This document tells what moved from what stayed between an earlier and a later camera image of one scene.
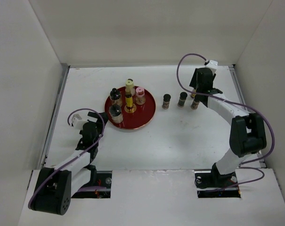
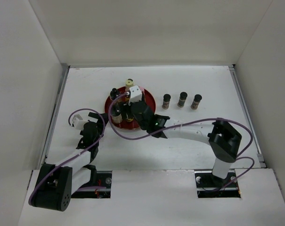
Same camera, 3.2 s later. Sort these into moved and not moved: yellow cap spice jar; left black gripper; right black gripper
Moved: right black gripper
Not moved: left black gripper; yellow cap spice jar
